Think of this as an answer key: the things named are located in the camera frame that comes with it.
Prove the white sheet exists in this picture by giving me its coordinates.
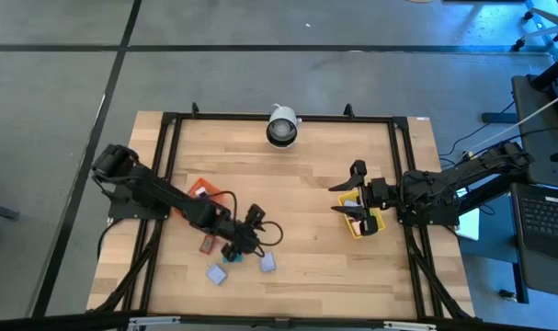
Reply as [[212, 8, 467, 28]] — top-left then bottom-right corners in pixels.
[[452, 186, 481, 242]]

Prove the white rope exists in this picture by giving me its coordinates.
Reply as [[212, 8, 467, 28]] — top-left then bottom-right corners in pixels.
[[482, 87, 558, 144]]

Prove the black laptop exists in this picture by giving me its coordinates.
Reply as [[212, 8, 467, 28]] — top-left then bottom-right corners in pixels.
[[509, 181, 558, 299]]

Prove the orange plastic basket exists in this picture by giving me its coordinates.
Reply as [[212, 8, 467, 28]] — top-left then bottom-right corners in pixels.
[[175, 177, 227, 222]]

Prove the lavender charger with prongs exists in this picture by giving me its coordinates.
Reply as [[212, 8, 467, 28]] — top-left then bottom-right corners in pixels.
[[258, 251, 278, 274]]

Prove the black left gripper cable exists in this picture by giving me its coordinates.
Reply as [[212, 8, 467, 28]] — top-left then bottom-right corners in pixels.
[[207, 189, 285, 258]]

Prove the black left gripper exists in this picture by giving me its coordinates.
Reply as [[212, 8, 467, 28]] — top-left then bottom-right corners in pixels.
[[221, 205, 267, 263]]

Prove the black aluminium table frame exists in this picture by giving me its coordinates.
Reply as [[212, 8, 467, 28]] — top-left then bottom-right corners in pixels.
[[85, 103, 476, 323]]

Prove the black crossbar with silver brackets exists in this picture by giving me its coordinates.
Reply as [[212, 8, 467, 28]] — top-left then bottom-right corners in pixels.
[[0, 310, 558, 331]]

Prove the red framed small device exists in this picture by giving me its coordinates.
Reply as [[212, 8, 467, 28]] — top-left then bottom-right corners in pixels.
[[199, 234, 216, 256]]

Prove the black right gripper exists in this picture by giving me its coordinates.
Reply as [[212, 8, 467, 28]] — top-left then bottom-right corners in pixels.
[[327, 159, 393, 237]]

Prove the black desk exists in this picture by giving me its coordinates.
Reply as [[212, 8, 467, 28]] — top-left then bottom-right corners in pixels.
[[510, 73, 558, 190]]

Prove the yellow plastic basket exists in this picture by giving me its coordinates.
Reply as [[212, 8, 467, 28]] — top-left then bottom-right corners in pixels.
[[336, 190, 386, 240]]

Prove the lavender box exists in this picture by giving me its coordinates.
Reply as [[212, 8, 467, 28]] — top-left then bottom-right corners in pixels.
[[205, 263, 229, 287]]

